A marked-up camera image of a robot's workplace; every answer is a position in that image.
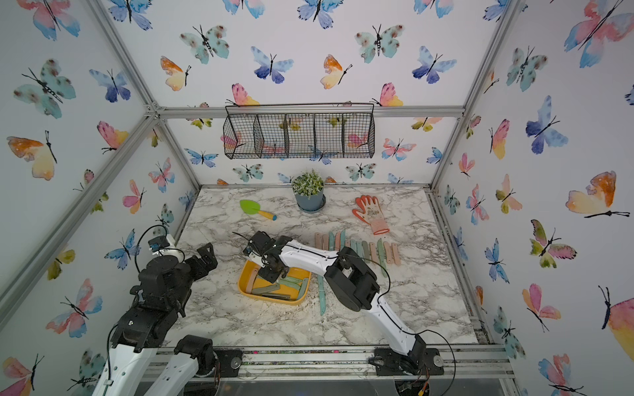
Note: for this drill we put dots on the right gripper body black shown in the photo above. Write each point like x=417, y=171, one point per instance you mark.
x=267, y=274

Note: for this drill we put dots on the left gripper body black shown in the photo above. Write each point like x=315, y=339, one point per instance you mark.
x=194, y=270

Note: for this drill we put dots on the teal handle knife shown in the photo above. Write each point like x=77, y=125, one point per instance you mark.
x=359, y=249

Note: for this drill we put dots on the dark grey folding knife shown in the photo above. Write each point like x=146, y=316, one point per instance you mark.
x=366, y=250

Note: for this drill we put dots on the pink folding knife top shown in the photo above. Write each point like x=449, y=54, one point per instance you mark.
x=373, y=253

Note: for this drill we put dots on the green ceramic knife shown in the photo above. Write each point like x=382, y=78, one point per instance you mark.
x=380, y=247

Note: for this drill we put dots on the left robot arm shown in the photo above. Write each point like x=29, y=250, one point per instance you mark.
x=135, y=341

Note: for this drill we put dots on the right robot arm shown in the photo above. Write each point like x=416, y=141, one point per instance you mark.
x=355, y=287

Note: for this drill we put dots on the yellow storage box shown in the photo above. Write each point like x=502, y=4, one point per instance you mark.
x=290, y=290

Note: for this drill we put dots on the green yellow toy trowel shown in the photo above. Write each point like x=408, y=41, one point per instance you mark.
x=252, y=208

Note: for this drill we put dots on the potted green plant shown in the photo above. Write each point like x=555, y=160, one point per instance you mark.
x=308, y=189

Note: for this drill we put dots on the red white garden glove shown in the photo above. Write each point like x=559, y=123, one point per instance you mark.
x=369, y=211

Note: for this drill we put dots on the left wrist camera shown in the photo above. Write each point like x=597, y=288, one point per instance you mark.
x=161, y=243

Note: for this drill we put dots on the black wire wall basket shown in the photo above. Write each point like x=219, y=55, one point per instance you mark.
x=322, y=131

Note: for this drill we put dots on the aluminium front rail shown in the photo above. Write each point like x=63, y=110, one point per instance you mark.
x=458, y=361

